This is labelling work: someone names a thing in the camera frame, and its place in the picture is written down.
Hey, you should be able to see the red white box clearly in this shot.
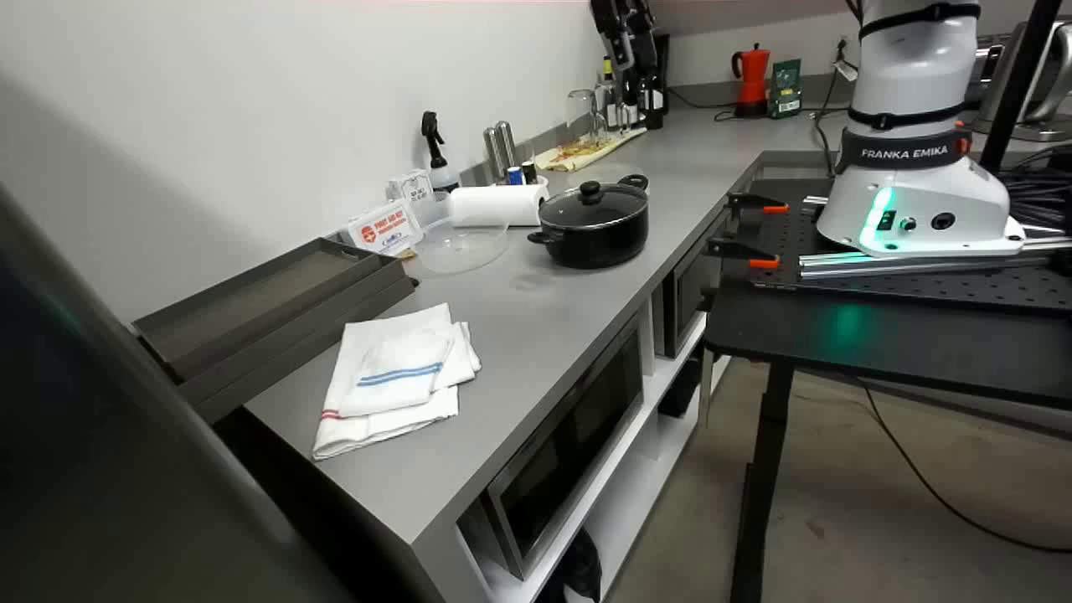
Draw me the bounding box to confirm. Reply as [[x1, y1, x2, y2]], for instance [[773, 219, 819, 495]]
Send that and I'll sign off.
[[346, 198, 425, 258]]

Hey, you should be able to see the spray bottle with black trigger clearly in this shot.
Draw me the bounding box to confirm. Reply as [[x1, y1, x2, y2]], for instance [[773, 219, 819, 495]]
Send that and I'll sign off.
[[418, 108, 463, 208]]

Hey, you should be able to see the aluminium rail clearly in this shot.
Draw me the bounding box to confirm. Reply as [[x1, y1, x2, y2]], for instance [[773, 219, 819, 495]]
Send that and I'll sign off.
[[797, 229, 1072, 283]]

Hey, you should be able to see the yellowish cutting board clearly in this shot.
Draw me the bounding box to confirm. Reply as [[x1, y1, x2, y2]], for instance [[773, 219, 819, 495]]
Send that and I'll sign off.
[[544, 123, 650, 174]]

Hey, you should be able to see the red moka pot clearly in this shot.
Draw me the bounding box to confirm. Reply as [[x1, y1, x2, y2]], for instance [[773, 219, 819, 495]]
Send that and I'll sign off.
[[731, 39, 773, 117]]

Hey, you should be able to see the small white box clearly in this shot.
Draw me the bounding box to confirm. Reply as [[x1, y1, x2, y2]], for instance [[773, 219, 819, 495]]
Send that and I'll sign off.
[[381, 166, 439, 222]]

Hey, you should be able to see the green box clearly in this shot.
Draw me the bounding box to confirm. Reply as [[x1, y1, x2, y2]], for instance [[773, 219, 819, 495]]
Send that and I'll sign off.
[[768, 58, 805, 120]]

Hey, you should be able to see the orange-handled black clamp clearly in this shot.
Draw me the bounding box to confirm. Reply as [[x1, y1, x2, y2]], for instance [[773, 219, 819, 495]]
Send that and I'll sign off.
[[731, 190, 794, 222], [708, 236, 783, 276]]

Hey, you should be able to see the small clear plastic plate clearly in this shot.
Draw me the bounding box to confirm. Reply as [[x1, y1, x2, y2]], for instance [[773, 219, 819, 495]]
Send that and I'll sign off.
[[414, 213, 519, 277]]

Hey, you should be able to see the black breadboard robot table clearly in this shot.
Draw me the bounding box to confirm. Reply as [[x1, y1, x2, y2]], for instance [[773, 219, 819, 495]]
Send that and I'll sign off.
[[703, 149, 1072, 603]]

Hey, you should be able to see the dark grey tray box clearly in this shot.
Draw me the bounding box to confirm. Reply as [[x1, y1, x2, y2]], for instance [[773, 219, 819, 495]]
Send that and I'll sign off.
[[132, 236, 418, 426]]

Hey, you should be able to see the black slanted pole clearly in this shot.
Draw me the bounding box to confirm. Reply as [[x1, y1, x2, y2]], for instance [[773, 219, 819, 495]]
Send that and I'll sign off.
[[978, 0, 1065, 178]]

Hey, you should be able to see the black two-handled pot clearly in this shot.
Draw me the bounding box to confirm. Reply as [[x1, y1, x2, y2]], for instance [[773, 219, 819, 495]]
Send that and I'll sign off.
[[526, 172, 655, 270]]

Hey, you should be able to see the glass lid with black knob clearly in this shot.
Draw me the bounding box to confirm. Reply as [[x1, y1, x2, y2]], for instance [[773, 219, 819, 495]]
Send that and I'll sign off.
[[544, 174, 655, 236]]

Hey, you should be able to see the white paper towel roll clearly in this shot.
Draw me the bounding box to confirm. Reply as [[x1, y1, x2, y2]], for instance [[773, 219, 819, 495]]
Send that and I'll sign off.
[[445, 181, 549, 230]]

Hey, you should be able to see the black microwave oven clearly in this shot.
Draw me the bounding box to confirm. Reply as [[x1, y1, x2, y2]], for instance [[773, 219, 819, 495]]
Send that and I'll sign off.
[[484, 328, 650, 583]]

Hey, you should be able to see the black floor cable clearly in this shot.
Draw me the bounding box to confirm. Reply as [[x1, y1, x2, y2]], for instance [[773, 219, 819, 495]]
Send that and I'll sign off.
[[857, 379, 1072, 555]]

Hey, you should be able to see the steel cylinder shaker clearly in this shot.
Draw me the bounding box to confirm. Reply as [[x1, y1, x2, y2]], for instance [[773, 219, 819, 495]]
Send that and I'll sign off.
[[480, 123, 506, 189], [494, 117, 524, 174]]

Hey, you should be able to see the white folded cloth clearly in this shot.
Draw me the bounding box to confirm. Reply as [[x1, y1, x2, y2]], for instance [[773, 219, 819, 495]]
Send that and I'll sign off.
[[312, 302, 484, 463]]

